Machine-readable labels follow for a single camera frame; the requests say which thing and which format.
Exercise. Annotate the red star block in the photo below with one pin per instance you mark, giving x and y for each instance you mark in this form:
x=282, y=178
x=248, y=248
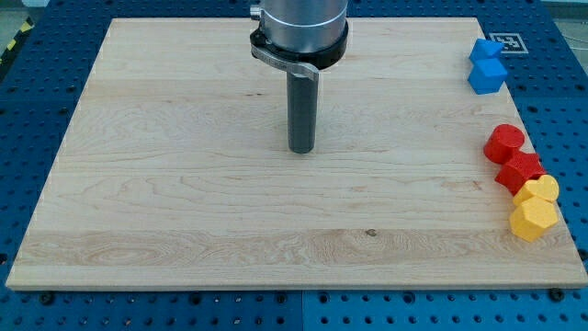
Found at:
x=520, y=168

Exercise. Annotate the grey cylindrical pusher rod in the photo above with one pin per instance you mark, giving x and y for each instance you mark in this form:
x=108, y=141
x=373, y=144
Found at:
x=302, y=95

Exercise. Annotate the wooden board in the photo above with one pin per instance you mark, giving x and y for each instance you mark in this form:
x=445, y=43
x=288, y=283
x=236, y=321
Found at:
x=174, y=173

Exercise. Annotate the red cylinder block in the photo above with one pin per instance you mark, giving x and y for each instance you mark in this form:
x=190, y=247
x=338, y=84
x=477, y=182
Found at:
x=503, y=142

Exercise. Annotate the blue cube block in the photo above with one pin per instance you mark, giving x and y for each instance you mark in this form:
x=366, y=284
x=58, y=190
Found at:
x=487, y=76

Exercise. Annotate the blue triangle block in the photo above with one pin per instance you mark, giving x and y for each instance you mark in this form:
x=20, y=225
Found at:
x=485, y=49

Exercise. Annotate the yellow hexagon block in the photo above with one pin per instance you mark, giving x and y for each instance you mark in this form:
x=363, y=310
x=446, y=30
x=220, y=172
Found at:
x=532, y=218

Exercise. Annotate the fiducial marker tag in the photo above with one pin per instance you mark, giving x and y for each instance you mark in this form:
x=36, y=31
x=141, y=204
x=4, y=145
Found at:
x=513, y=43

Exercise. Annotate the yellow heart block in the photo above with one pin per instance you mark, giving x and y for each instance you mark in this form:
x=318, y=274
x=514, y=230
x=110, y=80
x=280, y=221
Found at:
x=545, y=187

